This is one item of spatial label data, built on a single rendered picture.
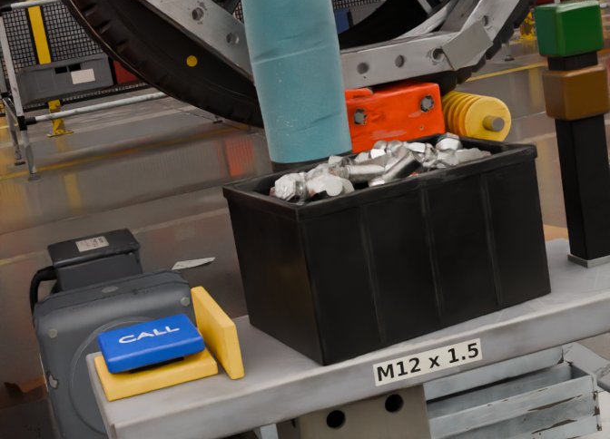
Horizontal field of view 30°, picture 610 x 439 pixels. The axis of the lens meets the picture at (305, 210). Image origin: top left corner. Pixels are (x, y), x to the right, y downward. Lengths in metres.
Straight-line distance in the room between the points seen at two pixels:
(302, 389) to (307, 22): 0.43
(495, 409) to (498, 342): 0.59
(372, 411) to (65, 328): 0.48
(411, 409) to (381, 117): 0.47
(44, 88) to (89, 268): 3.69
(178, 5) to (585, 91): 0.47
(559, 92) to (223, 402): 0.36
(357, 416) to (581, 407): 0.66
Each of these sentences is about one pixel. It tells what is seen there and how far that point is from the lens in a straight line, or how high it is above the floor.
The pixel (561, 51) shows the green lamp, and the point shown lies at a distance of 0.90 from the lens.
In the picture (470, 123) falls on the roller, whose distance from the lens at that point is 1.32.
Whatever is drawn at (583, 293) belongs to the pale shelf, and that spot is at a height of 0.45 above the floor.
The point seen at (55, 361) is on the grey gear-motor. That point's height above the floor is 0.36.
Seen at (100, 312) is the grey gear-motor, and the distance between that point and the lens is 1.24.
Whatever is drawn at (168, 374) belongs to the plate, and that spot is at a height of 0.46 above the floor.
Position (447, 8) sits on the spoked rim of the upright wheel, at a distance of 1.39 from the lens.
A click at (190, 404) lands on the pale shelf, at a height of 0.45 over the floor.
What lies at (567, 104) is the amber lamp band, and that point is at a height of 0.58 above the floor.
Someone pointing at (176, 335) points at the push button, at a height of 0.48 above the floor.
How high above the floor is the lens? 0.73
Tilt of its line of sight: 12 degrees down
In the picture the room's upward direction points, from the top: 10 degrees counter-clockwise
